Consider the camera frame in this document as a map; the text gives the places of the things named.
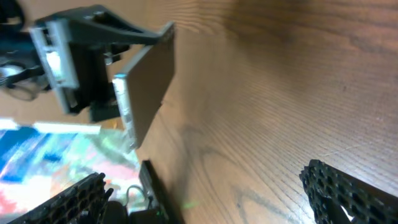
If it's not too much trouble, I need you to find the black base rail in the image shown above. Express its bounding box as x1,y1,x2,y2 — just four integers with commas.
102,160,186,224

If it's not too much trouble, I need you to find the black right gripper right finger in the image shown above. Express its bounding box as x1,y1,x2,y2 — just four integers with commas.
299,159,397,224

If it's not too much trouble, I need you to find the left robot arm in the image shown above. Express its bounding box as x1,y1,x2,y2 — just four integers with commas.
1,1,175,124

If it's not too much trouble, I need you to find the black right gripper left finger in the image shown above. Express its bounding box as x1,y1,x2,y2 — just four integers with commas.
8,172,114,224

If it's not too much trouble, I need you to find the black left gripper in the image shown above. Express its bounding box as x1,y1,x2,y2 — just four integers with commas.
29,4,174,123

